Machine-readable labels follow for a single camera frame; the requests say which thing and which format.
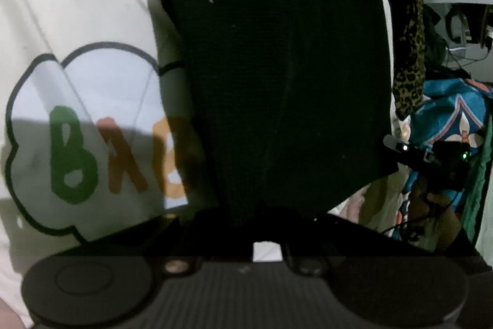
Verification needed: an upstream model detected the green cloth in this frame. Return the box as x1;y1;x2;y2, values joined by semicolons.
464;144;493;245

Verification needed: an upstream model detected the black knit garment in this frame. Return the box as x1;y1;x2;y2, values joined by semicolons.
156;0;399;233

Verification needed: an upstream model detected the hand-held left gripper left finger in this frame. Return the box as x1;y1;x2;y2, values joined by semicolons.
73;211;253;276

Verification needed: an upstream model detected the leopard print garment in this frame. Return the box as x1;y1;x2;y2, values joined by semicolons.
385;0;442;121

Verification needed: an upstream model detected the white printed blanket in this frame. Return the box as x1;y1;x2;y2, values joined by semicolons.
0;0;409;329

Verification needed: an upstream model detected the person's right hand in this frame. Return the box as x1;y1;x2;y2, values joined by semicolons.
408;180;468;253

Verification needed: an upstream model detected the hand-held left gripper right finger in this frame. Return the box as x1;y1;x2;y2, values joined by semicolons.
281;215;436;276

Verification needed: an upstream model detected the teal printed cloth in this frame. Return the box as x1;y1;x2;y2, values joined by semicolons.
401;76;493;249

